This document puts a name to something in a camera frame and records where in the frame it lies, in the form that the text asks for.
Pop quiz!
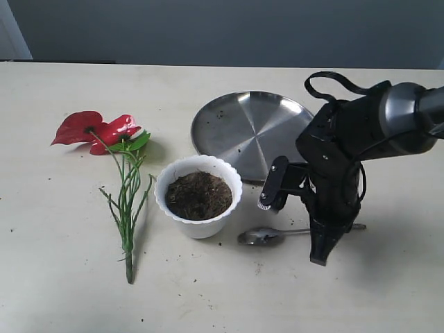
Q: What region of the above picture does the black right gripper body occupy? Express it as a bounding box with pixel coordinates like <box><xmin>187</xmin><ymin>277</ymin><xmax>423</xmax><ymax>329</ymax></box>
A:
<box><xmin>296</xmin><ymin>99</ymin><xmax>367</xmax><ymax>233</ymax></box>

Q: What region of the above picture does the silver metal spork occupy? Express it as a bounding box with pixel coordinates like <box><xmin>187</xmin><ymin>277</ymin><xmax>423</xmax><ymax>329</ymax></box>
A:
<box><xmin>237</xmin><ymin>223</ymin><xmax>367</xmax><ymax>248</ymax></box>

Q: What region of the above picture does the red artificial flower stem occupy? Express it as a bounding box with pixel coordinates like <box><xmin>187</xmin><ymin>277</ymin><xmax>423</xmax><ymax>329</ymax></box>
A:
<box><xmin>51</xmin><ymin>110</ymin><xmax>153</xmax><ymax>284</ymax></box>

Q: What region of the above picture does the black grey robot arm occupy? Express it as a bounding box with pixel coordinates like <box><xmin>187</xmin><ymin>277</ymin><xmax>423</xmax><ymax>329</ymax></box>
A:
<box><xmin>296</xmin><ymin>81</ymin><xmax>443</xmax><ymax>266</ymax></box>

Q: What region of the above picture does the white scalloped flower pot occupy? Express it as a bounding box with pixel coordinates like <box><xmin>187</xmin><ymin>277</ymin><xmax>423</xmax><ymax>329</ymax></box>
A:
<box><xmin>154</xmin><ymin>155</ymin><xmax>243</xmax><ymax>239</ymax></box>

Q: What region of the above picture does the dark potting soil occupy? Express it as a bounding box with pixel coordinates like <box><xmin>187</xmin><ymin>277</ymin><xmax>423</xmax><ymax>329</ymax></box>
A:
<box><xmin>165</xmin><ymin>171</ymin><xmax>232</xmax><ymax>221</ymax></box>

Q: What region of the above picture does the round stainless steel plate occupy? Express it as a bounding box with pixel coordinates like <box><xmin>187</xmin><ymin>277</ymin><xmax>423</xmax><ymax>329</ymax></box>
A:
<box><xmin>191</xmin><ymin>91</ymin><xmax>314</xmax><ymax>183</ymax></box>

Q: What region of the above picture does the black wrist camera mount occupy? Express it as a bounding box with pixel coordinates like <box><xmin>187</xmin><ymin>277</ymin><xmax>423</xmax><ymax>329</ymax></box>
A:
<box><xmin>257</xmin><ymin>156</ymin><xmax>310</xmax><ymax>212</ymax></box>

